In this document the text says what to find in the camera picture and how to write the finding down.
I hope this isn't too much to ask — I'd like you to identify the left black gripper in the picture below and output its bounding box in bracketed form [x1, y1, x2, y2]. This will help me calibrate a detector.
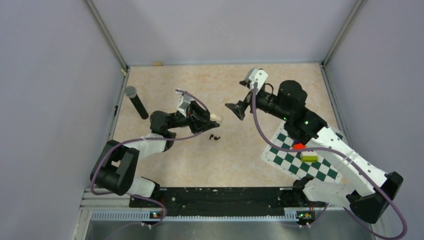
[168, 100, 220, 134]

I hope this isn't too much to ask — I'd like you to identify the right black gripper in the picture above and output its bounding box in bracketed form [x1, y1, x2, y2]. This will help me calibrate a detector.
[225, 85, 291, 122]

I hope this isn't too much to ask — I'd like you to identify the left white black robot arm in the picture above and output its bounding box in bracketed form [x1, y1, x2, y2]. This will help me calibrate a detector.
[90, 100, 223, 207]

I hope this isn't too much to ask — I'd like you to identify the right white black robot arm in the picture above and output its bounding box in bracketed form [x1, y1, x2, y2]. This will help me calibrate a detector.
[225, 80, 404, 224]

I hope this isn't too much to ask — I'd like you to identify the red block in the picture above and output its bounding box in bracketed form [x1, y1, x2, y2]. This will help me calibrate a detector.
[291, 142, 307, 150]

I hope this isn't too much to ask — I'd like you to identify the small wooden piece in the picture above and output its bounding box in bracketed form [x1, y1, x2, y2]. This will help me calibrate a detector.
[152, 61, 163, 67]

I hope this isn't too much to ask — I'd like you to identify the black microphone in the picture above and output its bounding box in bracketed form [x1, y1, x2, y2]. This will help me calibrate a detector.
[124, 86, 149, 120]

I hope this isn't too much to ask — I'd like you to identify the green white block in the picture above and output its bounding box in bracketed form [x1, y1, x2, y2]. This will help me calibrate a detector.
[300, 151, 319, 163]

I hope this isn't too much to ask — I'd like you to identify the green white chessboard mat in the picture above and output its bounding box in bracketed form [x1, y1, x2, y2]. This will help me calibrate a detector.
[261, 121, 343, 184]

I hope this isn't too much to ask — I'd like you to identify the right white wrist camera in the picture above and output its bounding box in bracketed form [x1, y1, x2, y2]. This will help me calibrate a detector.
[244, 67, 269, 91]

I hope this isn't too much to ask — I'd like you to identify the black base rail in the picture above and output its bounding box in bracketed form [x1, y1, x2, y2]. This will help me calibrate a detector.
[129, 187, 325, 217]

